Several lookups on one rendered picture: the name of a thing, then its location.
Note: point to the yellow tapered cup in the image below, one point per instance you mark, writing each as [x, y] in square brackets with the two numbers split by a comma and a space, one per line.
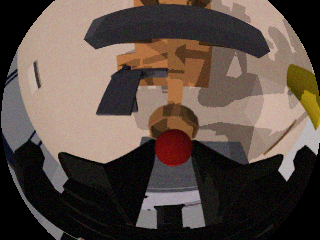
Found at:
[303, 84]

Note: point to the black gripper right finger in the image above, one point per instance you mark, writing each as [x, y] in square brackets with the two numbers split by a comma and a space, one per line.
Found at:
[221, 180]

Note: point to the red ball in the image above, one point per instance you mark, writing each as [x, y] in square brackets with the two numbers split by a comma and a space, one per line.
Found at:
[173, 147]

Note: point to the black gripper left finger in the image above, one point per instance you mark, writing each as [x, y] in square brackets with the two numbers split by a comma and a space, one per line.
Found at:
[125, 180]

